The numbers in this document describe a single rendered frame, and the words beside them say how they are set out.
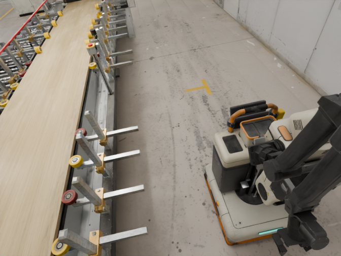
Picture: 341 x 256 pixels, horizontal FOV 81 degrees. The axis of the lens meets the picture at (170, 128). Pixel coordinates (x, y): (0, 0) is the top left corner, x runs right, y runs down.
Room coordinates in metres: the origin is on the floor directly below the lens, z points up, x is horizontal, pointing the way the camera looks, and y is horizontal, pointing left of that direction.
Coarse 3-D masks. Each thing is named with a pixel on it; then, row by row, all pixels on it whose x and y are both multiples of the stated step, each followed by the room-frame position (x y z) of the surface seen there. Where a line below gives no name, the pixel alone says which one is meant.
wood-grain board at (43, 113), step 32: (96, 0) 4.64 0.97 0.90; (64, 32) 3.20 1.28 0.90; (32, 64) 2.34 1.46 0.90; (64, 64) 2.19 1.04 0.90; (32, 96) 1.66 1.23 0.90; (64, 96) 1.56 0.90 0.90; (0, 128) 1.28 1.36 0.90; (32, 128) 1.20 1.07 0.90; (64, 128) 1.14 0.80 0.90; (0, 160) 0.93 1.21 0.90; (32, 160) 0.88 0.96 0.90; (64, 160) 0.83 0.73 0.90; (0, 192) 0.67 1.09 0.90; (32, 192) 0.63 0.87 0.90; (64, 192) 0.60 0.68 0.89; (0, 224) 0.47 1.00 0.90; (32, 224) 0.44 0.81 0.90
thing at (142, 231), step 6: (144, 228) 0.34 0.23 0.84; (114, 234) 0.33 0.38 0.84; (120, 234) 0.33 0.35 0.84; (126, 234) 0.32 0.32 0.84; (132, 234) 0.32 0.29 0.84; (138, 234) 0.31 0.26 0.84; (144, 234) 0.31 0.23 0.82; (102, 240) 0.32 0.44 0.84; (108, 240) 0.31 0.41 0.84; (114, 240) 0.31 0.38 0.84; (120, 240) 0.31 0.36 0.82
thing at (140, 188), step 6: (138, 186) 0.59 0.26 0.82; (114, 192) 0.58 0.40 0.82; (120, 192) 0.57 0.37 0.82; (126, 192) 0.56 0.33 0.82; (132, 192) 0.56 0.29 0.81; (138, 192) 0.56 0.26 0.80; (84, 198) 0.57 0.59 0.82; (108, 198) 0.55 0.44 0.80; (72, 204) 0.55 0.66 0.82; (78, 204) 0.54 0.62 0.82; (84, 204) 0.55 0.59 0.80
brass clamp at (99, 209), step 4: (100, 188) 0.61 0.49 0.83; (96, 192) 0.59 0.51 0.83; (100, 192) 0.59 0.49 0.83; (104, 192) 0.60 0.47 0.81; (100, 196) 0.56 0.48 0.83; (104, 200) 0.55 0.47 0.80; (104, 204) 0.52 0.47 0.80; (96, 208) 0.49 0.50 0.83; (100, 208) 0.49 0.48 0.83; (104, 208) 0.49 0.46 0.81; (96, 212) 0.48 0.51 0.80; (100, 212) 0.48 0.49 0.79
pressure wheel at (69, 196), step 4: (68, 192) 0.58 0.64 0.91; (72, 192) 0.58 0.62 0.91; (64, 196) 0.56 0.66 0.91; (68, 196) 0.56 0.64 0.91; (72, 196) 0.55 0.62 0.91; (76, 196) 0.56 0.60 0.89; (64, 200) 0.54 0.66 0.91; (68, 200) 0.53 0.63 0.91; (72, 200) 0.53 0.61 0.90; (76, 200) 0.54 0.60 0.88; (68, 204) 0.52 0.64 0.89
